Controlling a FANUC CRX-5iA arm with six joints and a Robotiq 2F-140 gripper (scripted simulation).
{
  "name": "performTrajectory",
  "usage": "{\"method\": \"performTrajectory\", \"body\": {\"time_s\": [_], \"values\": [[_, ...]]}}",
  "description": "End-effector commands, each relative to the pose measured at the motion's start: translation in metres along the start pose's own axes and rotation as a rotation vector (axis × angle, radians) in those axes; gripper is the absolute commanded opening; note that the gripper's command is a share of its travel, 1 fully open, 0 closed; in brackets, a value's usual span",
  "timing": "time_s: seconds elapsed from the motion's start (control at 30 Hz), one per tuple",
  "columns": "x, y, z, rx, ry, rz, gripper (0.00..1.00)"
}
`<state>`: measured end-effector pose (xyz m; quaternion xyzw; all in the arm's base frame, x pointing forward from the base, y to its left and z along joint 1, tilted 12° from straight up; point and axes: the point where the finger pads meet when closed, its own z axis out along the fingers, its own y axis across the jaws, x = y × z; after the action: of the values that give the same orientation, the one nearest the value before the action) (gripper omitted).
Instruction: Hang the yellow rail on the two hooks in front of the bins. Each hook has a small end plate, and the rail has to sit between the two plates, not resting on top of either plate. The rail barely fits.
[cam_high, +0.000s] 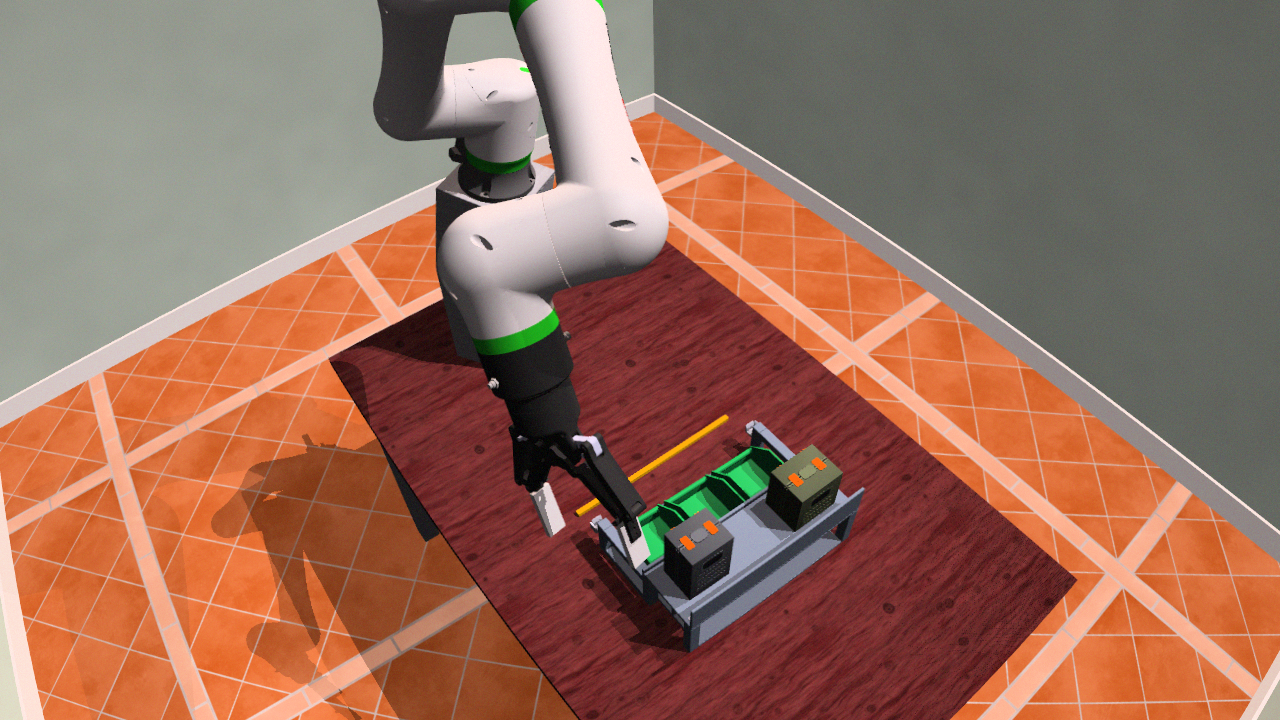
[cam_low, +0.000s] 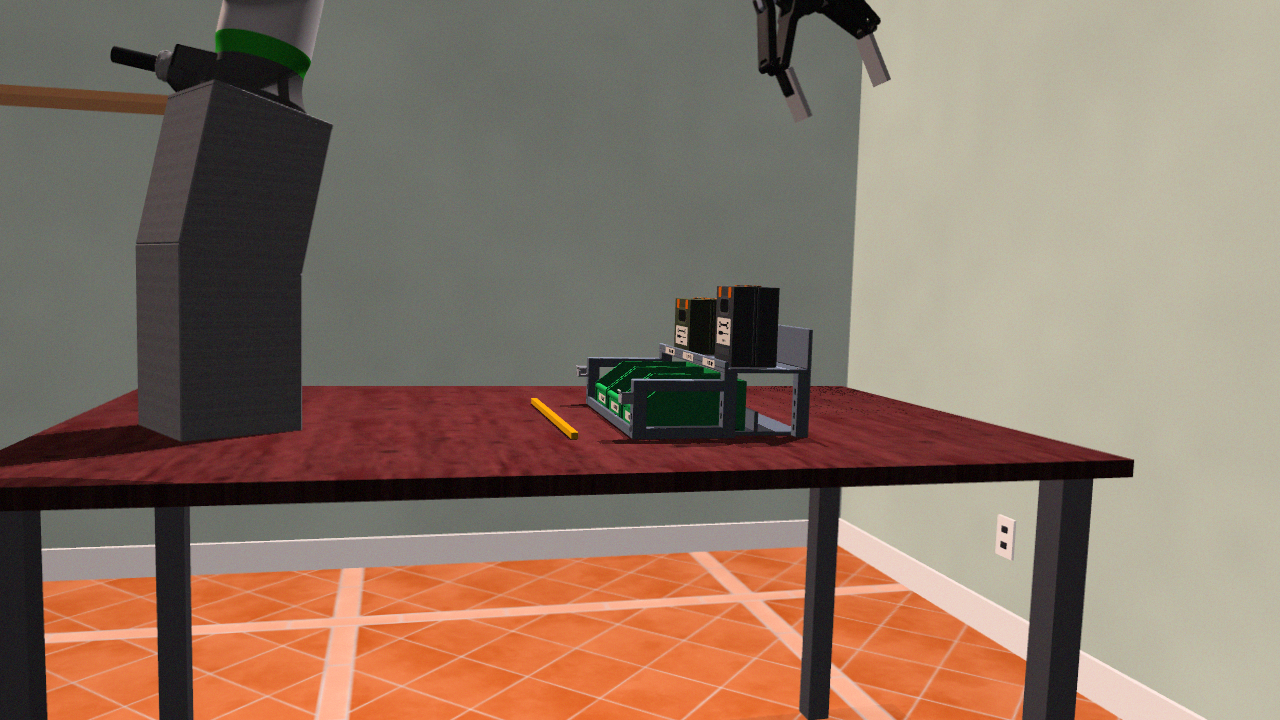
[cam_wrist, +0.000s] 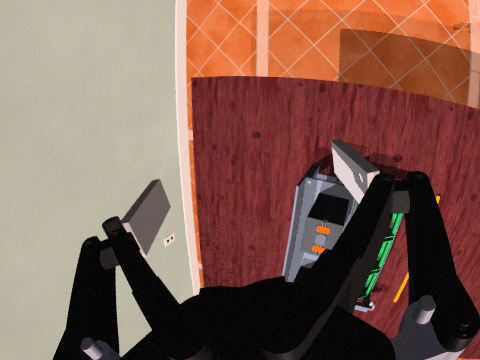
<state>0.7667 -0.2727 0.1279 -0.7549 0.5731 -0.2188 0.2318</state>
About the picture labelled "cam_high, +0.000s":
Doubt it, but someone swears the yellow bar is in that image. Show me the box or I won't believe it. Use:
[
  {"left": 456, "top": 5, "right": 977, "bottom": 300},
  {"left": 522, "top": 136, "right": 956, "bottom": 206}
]
[{"left": 576, "top": 415, "right": 728, "bottom": 518}]

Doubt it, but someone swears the grey metal rack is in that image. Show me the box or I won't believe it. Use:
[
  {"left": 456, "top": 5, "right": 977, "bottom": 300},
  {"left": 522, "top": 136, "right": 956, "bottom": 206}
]
[{"left": 589, "top": 421, "right": 864, "bottom": 652}]

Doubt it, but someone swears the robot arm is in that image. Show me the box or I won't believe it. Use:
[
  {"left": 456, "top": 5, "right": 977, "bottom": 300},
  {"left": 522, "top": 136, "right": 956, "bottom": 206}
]
[{"left": 372, "top": 0, "right": 669, "bottom": 400}]

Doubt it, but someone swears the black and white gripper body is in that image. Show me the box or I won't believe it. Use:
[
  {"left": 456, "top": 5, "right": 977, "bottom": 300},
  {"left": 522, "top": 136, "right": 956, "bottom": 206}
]
[{"left": 504, "top": 375, "right": 582, "bottom": 469}]

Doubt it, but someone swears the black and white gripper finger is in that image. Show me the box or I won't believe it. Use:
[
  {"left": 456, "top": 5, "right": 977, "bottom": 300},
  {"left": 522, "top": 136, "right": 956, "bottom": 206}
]
[
  {"left": 548, "top": 432, "right": 652, "bottom": 569},
  {"left": 508, "top": 424, "right": 566, "bottom": 537}
]

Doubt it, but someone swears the olive green case with orange latches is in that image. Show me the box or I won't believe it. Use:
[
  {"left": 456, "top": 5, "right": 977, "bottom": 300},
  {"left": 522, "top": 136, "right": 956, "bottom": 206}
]
[{"left": 765, "top": 445, "right": 844, "bottom": 532}]

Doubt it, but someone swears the green open bin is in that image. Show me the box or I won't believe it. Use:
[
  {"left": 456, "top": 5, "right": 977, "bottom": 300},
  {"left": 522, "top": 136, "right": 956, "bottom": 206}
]
[
  {"left": 637, "top": 503, "right": 685, "bottom": 565},
  {"left": 666, "top": 475, "right": 745, "bottom": 520},
  {"left": 712, "top": 446, "right": 783, "bottom": 501}
]

